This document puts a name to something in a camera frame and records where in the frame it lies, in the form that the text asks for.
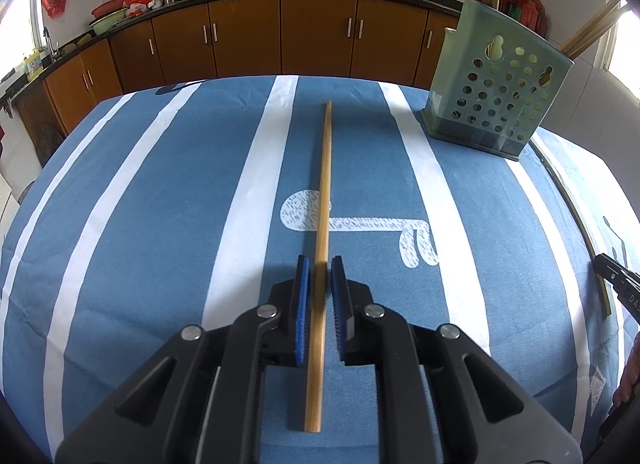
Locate green basin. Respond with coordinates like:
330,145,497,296
90,12,129,36

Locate window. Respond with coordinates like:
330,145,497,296
601,0,640,111
0,0,46,86

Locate blue white striped tablecloth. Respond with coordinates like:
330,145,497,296
0,75,640,464

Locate yellow dish soap bottle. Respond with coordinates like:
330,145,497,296
22,47,49,81

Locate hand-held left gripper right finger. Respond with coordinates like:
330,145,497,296
331,255,585,464

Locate brown lower kitchen cabinets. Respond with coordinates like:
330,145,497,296
15,0,463,165

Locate green perforated chopstick holder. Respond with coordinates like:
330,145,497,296
420,0,575,162

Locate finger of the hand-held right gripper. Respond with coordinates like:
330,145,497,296
594,253,640,323

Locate person's right hand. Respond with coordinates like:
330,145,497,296
612,344,640,408

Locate red plastic basket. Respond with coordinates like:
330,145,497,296
91,0,126,20

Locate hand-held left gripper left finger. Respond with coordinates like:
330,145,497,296
55,255,309,464

